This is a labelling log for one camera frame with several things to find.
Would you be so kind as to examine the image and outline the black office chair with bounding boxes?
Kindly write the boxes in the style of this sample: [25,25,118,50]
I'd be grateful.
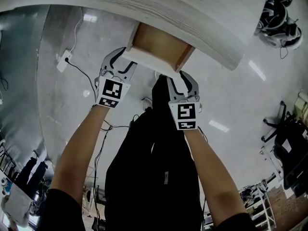
[261,101,308,197]

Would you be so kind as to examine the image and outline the person's black trousers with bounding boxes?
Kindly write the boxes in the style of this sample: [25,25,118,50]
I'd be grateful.
[104,77,205,231]

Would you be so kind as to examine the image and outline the wooden desk drawer white front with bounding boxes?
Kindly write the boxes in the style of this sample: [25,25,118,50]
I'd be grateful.
[121,23,194,74]

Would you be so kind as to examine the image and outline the person's black shirt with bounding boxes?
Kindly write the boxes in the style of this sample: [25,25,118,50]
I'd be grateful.
[42,188,256,231]

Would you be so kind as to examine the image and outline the thin black floor cables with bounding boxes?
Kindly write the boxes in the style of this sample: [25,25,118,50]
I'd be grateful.
[92,114,135,227]

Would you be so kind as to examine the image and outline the person's left forearm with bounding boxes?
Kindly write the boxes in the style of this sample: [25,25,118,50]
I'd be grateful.
[49,104,116,210]

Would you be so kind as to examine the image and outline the person's white shoe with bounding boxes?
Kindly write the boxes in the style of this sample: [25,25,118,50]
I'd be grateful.
[141,97,154,111]

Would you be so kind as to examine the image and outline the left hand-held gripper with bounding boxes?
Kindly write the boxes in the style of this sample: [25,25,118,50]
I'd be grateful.
[94,47,139,109]

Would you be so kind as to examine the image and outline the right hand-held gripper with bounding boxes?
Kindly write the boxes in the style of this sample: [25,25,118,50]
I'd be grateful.
[166,70,204,131]

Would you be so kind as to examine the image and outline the white power strip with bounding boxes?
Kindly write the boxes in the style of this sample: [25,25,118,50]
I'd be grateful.
[56,50,74,73]

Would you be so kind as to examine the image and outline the black power cable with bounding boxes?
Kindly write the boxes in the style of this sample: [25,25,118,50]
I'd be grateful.
[64,57,97,99]

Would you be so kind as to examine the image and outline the person's right forearm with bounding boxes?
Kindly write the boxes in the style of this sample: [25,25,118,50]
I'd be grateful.
[183,126,249,225]

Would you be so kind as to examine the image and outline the white wall adapter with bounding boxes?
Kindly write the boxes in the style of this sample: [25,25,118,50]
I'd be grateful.
[82,13,97,23]

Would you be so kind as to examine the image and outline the white wood-grain desk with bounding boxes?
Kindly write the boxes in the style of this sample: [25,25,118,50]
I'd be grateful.
[0,0,270,72]

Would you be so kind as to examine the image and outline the white metal shelf rack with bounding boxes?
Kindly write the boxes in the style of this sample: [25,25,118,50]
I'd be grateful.
[239,180,277,231]

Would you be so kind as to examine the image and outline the white power cable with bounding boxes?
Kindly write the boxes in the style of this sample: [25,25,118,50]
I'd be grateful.
[69,6,85,53]

